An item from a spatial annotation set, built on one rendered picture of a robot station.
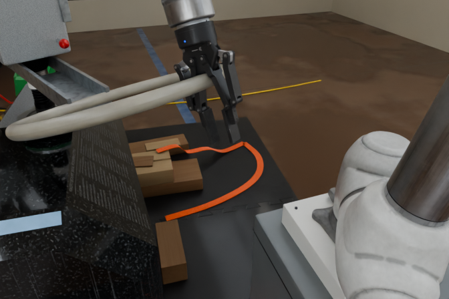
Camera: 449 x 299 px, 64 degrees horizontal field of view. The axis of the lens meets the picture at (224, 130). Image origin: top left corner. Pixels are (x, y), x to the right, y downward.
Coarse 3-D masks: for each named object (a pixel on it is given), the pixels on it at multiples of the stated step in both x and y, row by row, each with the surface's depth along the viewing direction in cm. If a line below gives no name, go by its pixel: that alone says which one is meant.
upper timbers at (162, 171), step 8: (144, 152) 237; (152, 152) 237; (160, 152) 237; (168, 152) 237; (160, 160) 231; (168, 160) 229; (136, 168) 221; (144, 168) 221; (152, 168) 221; (160, 168) 221; (168, 168) 221; (144, 176) 218; (152, 176) 219; (160, 176) 221; (168, 176) 222; (144, 184) 221; (152, 184) 222
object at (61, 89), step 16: (16, 64) 120; (48, 64) 131; (64, 64) 118; (32, 80) 112; (48, 80) 117; (64, 80) 117; (80, 80) 112; (96, 80) 105; (48, 96) 105; (64, 96) 95; (80, 96) 105
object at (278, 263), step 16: (256, 224) 102; (272, 224) 98; (256, 240) 104; (272, 240) 94; (288, 240) 94; (256, 256) 106; (272, 256) 94; (288, 256) 89; (304, 256) 89; (256, 272) 109; (272, 272) 96; (288, 272) 86; (304, 272) 85; (448, 272) 85; (256, 288) 112; (272, 288) 98; (288, 288) 87; (304, 288) 81; (320, 288) 81; (448, 288) 81
